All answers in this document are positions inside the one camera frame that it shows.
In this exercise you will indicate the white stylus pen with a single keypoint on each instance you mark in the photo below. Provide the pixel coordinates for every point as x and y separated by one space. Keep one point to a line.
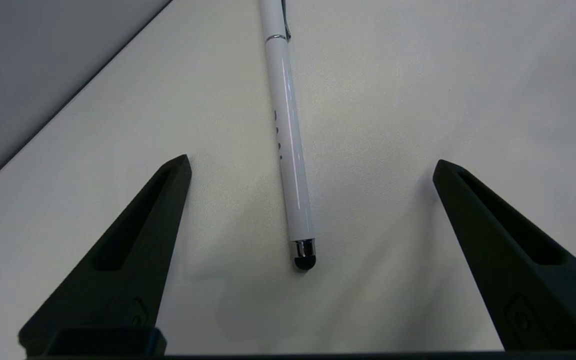
288 110

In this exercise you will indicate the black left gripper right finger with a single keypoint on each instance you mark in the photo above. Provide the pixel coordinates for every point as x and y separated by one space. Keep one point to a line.
523 270

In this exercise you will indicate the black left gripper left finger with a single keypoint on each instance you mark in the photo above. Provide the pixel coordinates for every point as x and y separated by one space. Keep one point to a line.
133 250

